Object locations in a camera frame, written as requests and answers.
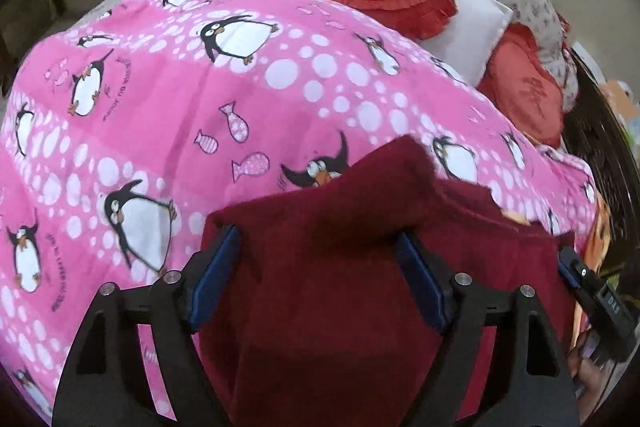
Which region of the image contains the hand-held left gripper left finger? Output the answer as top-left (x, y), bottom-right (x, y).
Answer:
top-left (50, 224), bottom-right (243, 427)

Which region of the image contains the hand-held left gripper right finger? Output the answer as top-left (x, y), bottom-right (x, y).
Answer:
top-left (395, 231), bottom-right (583, 427)

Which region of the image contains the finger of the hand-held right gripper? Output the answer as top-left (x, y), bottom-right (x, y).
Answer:
top-left (557, 246), bottom-right (602, 304)

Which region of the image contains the dark red fleece garment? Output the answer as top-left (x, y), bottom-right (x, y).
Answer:
top-left (199, 134), bottom-right (578, 427)

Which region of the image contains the person's right hand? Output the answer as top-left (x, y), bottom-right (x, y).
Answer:
top-left (566, 329), bottom-right (609, 409)

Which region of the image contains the orange bear print cloth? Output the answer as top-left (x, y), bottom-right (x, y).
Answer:
top-left (572, 194), bottom-right (613, 358)

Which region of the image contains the dark carved wooden furniture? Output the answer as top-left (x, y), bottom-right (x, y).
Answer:
top-left (562, 44), bottom-right (640, 275)

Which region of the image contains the pink penguin print blanket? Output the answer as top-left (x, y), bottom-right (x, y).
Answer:
top-left (0, 0), bottom-right (601, 427)

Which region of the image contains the white pillow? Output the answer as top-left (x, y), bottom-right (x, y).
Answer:
top-left (419, 0), bottom-right (514, 86)

